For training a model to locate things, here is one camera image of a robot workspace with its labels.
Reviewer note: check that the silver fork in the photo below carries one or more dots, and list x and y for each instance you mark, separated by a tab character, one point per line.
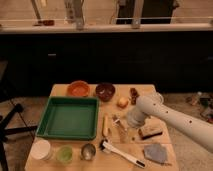
118	123

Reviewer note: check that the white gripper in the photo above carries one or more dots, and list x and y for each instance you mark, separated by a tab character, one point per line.
135	118

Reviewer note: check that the white handled brush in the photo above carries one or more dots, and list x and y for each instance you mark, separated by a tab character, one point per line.
105	145

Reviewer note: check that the black and tan brush block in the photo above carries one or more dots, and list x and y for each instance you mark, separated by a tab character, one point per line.
149	131

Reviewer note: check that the orange bowl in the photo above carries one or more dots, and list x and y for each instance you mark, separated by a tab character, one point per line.
78	88

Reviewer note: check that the red object on ledge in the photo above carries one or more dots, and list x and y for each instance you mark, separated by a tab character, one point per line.
44	23

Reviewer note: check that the yellow banana-shaped toy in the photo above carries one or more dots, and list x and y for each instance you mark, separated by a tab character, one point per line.
105	126

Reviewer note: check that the brown toy food piece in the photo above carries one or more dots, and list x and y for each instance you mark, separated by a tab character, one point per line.
134	95

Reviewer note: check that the green cup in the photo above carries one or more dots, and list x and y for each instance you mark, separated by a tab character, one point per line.
64	154

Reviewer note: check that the green plastic tray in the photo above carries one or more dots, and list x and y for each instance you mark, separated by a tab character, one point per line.
69	119

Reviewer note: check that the yellow round fruit toy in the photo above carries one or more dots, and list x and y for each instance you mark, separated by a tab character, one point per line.
122	102

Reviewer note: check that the white cup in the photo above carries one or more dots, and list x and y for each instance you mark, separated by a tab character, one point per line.
41	150

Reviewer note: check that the dark red bowl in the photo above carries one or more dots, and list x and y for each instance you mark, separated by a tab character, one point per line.
105	91

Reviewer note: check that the grey blue cloth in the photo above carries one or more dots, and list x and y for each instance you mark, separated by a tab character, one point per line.
156	152

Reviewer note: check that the small metal cup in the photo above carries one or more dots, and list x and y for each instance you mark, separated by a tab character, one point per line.
88	151

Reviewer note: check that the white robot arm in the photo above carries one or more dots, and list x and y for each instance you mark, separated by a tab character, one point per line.
153	105

